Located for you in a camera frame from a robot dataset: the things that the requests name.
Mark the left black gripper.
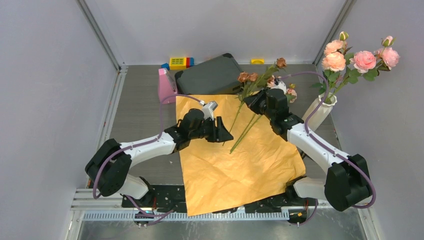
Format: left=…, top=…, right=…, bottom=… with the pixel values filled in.
left=189, top=116, right=233, bottom=143

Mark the brown rose stem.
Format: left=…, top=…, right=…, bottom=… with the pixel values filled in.
left=229, top=57, right=287, bottom=132

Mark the remaining flower bunch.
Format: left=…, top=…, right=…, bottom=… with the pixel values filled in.
left=229, top=83, right=297, bottom=154

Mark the orange flower bouquet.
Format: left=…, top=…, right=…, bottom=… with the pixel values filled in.
left=176, top=95, right=306, bottom=216

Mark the peach rose stem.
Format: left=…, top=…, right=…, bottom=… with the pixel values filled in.
left=321, top=31, right=358, bottom=105

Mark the pink rose stem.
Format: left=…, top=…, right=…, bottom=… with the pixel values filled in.
left=331, top=31, right=400, bottom=96

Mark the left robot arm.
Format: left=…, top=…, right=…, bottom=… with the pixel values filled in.
left=85, top=108, right=234, bottom=207

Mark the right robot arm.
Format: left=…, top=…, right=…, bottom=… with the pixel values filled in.
left=244, top=88, right=376, bottom=212

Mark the white ribbed vase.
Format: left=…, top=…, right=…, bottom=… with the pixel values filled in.
left=302, top=93, right=338, bottom=131

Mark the small yellow toy piece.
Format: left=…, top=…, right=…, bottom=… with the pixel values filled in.
left=250, top=58, right=265, bottom=65

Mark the dark grey hard case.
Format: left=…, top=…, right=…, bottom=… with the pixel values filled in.
left=174, top=53, right=242, bottom=95

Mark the red blue toy block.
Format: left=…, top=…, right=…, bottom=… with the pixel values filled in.
left=185, top=57, right=195, bottom=68

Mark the yellow toy block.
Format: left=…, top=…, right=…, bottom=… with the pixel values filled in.
left=169, top=57, right=190, bottom=71

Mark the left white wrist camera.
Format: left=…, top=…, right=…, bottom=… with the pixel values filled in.
left=199, top=100, right=218, bottom=120

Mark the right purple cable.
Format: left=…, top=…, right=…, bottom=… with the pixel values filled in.
left=281, top=71, right=377, bottom=226

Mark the purple cable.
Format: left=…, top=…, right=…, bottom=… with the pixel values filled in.
left=92, top=94, right=205, bottom=200
left=281, top=71, right=377, bottom=226

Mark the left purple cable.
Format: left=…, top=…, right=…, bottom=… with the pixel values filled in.
left=92, top=94, right=205, bottom=200

